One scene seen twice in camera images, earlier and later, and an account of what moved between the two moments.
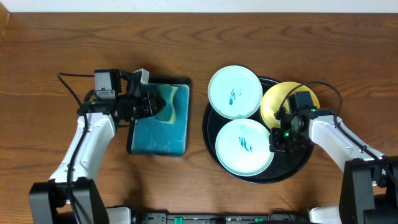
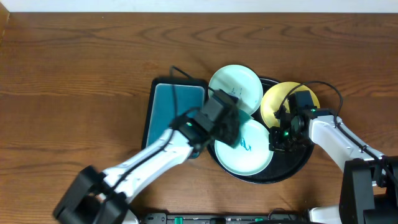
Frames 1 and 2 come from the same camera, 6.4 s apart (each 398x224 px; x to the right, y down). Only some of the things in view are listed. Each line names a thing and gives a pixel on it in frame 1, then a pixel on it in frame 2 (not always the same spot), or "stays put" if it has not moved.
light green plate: [243, 147] stays put
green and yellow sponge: [168, 113] -> [243, 117]
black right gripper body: [286, 140] stays put
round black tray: [285, 165] stays put
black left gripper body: [149, 104] -> [230, 125]
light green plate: [235, 92] stays put
